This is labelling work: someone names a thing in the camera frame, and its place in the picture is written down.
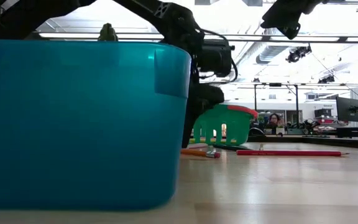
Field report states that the teal plastic tray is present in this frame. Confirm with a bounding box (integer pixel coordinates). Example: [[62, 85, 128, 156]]
[[0, 39, 192, 213]]

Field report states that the green cactus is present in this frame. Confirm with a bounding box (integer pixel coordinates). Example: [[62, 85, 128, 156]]
[[97, 22, 119, 42]]

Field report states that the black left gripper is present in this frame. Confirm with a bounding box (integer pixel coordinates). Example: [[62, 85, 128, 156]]
[[181, 77, 226, 149]]

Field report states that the black background gantry frame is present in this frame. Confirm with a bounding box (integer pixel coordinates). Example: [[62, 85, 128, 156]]
[[253, 82, 300, 114]]

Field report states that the orange pencil with eraser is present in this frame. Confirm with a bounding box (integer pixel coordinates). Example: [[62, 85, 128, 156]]
[[180, 148, 222, 159]]

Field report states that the black computer monitor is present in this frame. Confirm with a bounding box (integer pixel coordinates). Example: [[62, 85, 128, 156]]
[[336, 96, 358, 123]]

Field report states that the black aluminium table frame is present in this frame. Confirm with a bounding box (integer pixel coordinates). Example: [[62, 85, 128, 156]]
[[247, 135, 358, 151]]

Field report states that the green basket with red rim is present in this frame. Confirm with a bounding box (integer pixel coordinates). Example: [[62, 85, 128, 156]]
[[192, 103, 259, 146]]

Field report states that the black hanging device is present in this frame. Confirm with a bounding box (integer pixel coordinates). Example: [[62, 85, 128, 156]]
[[286, 44, 313, 64]]

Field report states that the red pencil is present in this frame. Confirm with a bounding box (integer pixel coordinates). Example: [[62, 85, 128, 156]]
[[236, 149, 351, 157]]

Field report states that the black pencil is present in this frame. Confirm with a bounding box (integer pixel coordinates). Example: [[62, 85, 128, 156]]
[[212, 143, 252, 152]]

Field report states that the light pink pen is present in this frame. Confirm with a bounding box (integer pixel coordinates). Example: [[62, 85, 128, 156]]
[[187, 142, 209, 150]]

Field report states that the person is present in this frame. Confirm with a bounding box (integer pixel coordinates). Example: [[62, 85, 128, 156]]
[[267, 113, 284, 130]]

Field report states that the dark background desk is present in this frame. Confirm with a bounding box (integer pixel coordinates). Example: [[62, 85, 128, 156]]
[[336, 126, 358, 140]]

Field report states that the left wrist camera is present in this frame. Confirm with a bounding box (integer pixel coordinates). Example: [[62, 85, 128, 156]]
[[197, 39, 235, 78]]

